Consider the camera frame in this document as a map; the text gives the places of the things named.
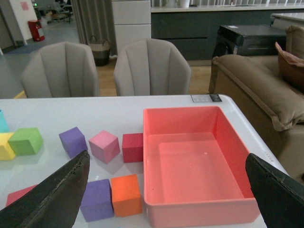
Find grey chair left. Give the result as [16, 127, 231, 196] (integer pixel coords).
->
[21, 42, 100, 98]

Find red foam block centre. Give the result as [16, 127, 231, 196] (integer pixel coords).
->
[6, 185, 37, 207]

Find white cabinet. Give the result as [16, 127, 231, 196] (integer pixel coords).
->
[112, 0, 152, 52]

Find pink foam block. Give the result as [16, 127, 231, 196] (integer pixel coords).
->
[89, 130, 120, 164]

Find grey chair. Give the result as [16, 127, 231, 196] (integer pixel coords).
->
[114, 38, 191, 96]
[21, 42, 100, 98]

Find green foam block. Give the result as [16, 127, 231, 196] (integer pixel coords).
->
[8, 128, 44, 156]

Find purple foam block near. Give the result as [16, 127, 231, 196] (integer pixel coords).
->
[80, 179, 114, 222]

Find brown cushion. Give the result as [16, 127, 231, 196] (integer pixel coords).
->
[275, 42, 304, 93]

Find dark red foam block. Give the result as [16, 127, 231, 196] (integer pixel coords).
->
[122, 133, 143, 163]

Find orange foam block right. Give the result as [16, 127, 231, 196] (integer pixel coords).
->
[111, 174, 143, 217]

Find grey curtain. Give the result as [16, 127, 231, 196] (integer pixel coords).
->
[71, 0, 117, 56]

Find red bin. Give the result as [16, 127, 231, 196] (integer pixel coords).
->
[28, 20, 45, 42]

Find purple foam block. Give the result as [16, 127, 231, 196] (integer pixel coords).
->
[59, 127, 88, 159]
[80, 179, 114, 222]

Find brown sofa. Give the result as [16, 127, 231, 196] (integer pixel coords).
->
[209, 25, 304, 182]

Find dark grey counter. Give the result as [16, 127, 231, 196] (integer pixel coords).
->
[151, 3, 304, 61]

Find grey chair right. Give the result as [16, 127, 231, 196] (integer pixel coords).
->
[114, 38, 191, 96]

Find purple foam block far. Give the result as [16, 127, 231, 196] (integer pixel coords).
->
[59, 127, 88, 159]

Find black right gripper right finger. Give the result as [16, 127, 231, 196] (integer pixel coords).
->
[245, 153, 304, 228]

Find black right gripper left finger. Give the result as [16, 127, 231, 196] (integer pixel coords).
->
[0, 150, 90, 228]

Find teal plastic bin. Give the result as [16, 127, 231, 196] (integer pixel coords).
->
[0, 110, 10, 133]

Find woven basket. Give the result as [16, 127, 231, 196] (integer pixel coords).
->
[88, 35, 110, 67]

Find table label sticker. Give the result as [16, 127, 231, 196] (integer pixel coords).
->
[191, 94, 222, 103]

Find pink plastic bin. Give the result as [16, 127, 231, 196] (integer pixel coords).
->
[143, 106, 260, 228]

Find yellow foam block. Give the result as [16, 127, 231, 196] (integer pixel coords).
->
[0, 133, 16, 161]

